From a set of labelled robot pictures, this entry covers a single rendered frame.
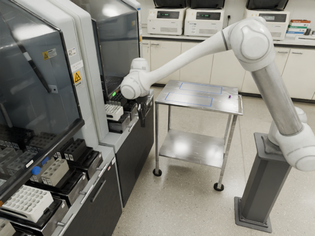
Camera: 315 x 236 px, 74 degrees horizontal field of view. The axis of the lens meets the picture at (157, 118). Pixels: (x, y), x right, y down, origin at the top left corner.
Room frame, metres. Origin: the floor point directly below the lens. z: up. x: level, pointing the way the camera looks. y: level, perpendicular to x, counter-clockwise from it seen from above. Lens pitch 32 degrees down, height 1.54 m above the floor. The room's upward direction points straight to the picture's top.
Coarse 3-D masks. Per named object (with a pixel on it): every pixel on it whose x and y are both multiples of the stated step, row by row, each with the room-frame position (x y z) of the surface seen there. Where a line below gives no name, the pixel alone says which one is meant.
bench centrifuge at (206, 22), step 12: (192, 0) 3.76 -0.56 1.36; (204, 0) 3.71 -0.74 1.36; (216, 0) 3.66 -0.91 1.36; (192, 12) 3.40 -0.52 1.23; (204, 12) 3.35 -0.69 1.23; (216, 12) 3.31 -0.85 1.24; (192, 24) 3.34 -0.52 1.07; (204, 24) 3.29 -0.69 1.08; (216, 24) 3.25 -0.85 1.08; (204, 36) 3.29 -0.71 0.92
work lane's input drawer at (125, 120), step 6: (126, 114) 1.19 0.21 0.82; (108, 120) 1.13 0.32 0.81; (114, 120) 1.12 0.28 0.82; (120, 120) 1.12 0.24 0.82; (126, 120) 1.16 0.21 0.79; (108, 126) 1.12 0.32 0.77; (114, 126) 1.10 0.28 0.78; (120, 126) 1.09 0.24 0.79; (126, 126) 1.15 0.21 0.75; (132, 126) 1.14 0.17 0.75
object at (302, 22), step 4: (292, 20) 3.35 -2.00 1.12; (296, 20) 3.34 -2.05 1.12; (300, 20) 3.34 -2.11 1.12; (304, 20) 3.34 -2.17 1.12; (308, 20) 3.30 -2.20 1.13; (292, 24) 3.34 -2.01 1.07; (296, 24) 3.32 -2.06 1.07; (300, 24) 3.31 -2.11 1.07; (304, 24) 3.29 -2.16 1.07; (308, 24) 3.28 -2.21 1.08
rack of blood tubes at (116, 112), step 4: (108, 108) 1.19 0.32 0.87; (112, 108) 1.20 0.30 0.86; (116, 108) 1.20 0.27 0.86; (120, 108) 1.19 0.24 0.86; (108, 112) 1.14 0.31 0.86; (112, 112) 1.15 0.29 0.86; (116, 112) 1.14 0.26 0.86; (120, 112) 1.17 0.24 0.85; (108, 116) 1.18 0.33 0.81; (112, 116) 1.18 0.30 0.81; (116, 116) 1.12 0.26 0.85; (116, 120) 1.12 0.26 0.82
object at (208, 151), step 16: (160, 96) 1.45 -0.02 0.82; (176, 96) 1.45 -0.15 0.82; (192, 96) 1.45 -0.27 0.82; (208, 96) 1.45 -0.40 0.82; (224, 96) 1.45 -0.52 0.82; (240, 96) 1.53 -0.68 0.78; (224, 112) 1.23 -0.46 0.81; (176, 144) 1.53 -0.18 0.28; (192, 144) 1.53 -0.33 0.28; (208, 144) 1.53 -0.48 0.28; (224, 144) 1.61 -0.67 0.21; (192, 160) 1.31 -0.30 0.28; (208, 160) 1.31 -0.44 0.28; (224, 160) 1.21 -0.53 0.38
